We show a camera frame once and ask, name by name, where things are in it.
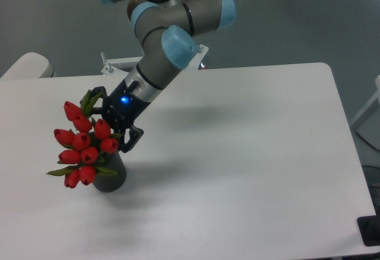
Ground black device at table edge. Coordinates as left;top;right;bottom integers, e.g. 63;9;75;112
357;215;379;247

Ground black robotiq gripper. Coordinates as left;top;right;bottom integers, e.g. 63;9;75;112
85;80;150;153

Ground white furniture frame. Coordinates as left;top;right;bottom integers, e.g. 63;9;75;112
350;76;379;131

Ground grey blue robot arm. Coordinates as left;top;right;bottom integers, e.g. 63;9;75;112
92;0;236;152

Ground white chair armrest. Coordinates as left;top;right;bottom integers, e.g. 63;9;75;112
1;52;56;81

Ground red tulip bouquet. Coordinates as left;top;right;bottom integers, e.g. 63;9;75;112
46;95;119;189

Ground dark grey ribbed vase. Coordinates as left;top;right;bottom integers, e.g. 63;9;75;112
89;132;127;192

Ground white metal base frame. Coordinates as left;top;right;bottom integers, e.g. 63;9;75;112
100;44;209;75

